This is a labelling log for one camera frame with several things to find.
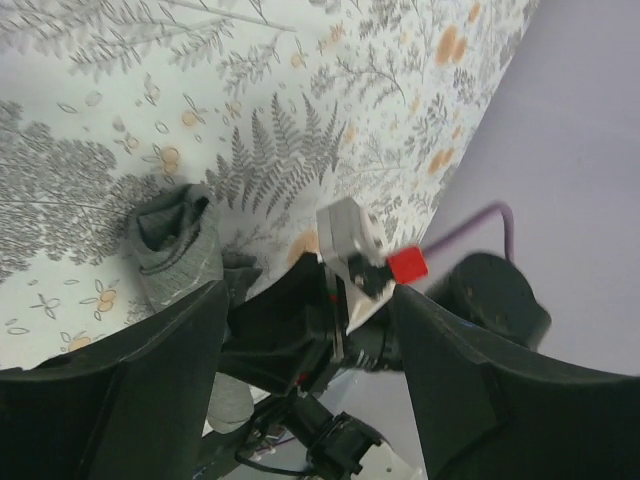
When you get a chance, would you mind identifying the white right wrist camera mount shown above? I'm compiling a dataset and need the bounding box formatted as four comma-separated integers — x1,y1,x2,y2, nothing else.
316,197,429,334

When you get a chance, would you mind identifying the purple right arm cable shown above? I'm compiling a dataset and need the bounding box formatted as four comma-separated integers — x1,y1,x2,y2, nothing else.
422,200,519,264

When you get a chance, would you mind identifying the grey cloth napkin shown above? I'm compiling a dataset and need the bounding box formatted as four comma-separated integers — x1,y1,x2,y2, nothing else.
124,183,264,434

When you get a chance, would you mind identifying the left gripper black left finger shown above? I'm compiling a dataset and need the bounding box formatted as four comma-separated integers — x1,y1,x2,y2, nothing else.
1,282,229,479

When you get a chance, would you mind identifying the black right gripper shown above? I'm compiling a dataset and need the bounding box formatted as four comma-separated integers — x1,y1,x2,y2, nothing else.
219,253,400,395

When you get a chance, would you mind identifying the floral patterned table mat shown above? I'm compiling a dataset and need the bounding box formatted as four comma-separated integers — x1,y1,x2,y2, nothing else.
1,1,539,369

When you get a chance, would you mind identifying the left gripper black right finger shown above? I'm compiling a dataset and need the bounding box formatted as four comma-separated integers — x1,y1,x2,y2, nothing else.
392,286,639,479

